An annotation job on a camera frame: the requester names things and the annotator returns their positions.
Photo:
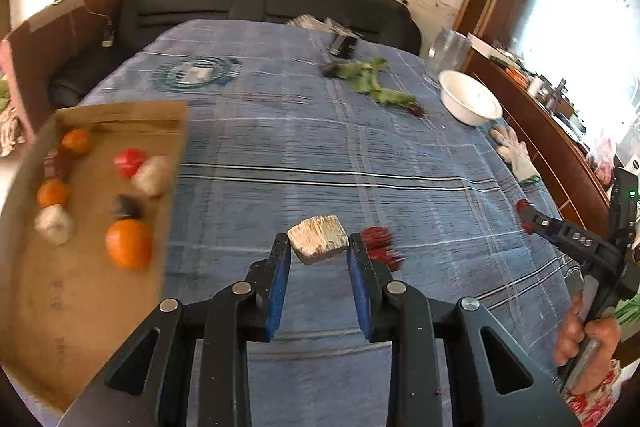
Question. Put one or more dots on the small dark red date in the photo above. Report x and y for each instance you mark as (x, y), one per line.
(416, 109)

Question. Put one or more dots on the brown cardboard box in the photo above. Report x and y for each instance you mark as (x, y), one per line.
(45, 52)

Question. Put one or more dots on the small black stand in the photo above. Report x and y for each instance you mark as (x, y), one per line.
(560, 96)

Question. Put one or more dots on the person's right hand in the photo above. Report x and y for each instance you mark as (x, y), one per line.
(605, 342)

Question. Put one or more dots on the white bowl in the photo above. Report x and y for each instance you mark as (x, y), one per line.
(465, 104)

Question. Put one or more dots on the cardboard tray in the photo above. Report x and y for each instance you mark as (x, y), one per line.
(75, 307)

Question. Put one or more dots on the brown wooden cabinet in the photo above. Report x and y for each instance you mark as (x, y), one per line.
(560, 157)

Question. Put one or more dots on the clear plastic jar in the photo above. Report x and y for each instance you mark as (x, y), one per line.
(447, 49)

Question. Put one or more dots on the pile of green bean pods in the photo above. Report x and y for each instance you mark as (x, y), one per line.
(370, 79)

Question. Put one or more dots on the patterned cloth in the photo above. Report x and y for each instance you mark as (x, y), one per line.
(7, 122)

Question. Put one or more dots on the white knit glove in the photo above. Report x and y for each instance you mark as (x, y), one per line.
(515, 152)

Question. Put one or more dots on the person's right forearm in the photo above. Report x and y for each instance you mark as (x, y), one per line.
(595, 412)

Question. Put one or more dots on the small black device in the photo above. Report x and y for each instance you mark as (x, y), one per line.
(342, 44)

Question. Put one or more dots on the white sugarcane chunk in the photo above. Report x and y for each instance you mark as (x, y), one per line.
(320, 242)
(150, 174)
(55, 229)

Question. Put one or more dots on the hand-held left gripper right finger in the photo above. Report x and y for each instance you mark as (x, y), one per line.
(361, 292)

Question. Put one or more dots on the orange tangerine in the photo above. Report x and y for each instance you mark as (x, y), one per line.
(129, 244)
(52, 193)
(75, 142)

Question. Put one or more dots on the large red date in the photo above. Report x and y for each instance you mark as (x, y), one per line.
(524, 209)

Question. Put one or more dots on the bright red date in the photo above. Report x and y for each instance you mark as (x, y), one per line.
(129, 161)

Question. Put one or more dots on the white plastic packet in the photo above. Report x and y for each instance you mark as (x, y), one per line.
(307, 22)

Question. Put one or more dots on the white flat box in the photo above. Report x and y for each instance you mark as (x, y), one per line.
(481, 45)

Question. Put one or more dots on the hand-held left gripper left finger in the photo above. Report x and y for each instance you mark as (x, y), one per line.
(280, 292)

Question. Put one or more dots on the blue checked blanket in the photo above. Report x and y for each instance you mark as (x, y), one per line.
(300, 142)

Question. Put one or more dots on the black sofa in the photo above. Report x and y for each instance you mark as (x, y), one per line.
(200, 4)

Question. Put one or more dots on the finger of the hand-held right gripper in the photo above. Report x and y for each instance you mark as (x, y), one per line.
(545, 227)

